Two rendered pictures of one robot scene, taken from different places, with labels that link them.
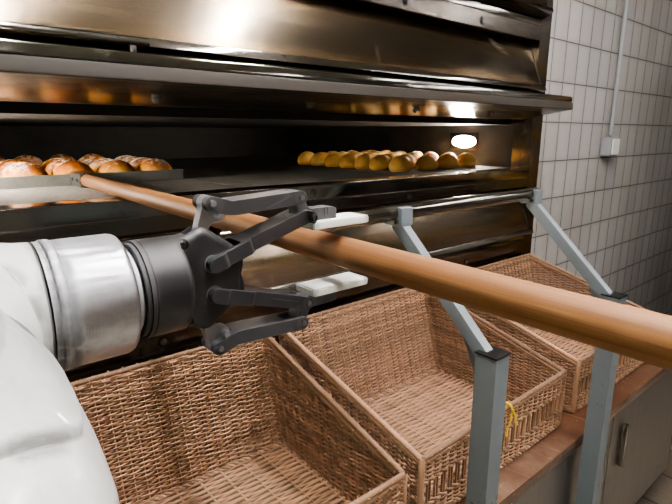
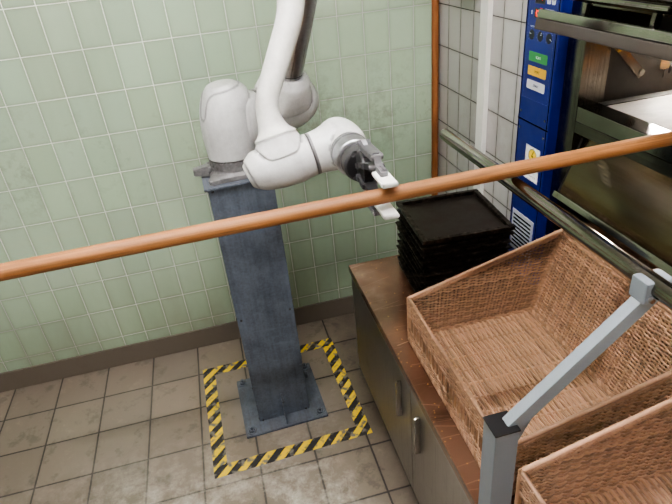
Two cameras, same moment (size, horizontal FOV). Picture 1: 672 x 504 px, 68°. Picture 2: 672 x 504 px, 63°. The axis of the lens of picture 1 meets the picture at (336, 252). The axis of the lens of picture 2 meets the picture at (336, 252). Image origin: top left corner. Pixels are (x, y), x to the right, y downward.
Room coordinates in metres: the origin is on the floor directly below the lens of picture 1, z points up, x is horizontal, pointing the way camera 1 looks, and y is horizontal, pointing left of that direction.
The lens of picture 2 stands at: (0.85, -0.88, 1.64)
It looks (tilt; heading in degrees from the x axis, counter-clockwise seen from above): 30 degrees down; 119
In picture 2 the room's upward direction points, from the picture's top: 6 degrees counter-clockwise
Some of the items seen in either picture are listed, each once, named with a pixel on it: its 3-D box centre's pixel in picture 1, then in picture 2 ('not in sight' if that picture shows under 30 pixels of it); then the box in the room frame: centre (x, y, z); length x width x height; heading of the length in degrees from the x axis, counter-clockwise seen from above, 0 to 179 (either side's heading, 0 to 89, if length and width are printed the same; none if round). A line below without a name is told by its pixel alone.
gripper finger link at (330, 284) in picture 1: (332, 283); (386, 209); (0.48, 0.00, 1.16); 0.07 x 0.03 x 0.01; 130
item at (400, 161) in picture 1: (384, 158); not in sight; (2.06, -0.20, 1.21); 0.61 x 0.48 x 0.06; 40
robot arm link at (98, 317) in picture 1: (88, 298); (353, 155); (0.34, 0.18, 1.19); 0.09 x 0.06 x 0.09; 40
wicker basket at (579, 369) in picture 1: (546, 317); not in sight; (1.55, -0.69, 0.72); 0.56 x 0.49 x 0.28; 129
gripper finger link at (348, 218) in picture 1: (332, 220); (384, 178); (0.48, 0.00, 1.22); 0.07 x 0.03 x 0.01; 130
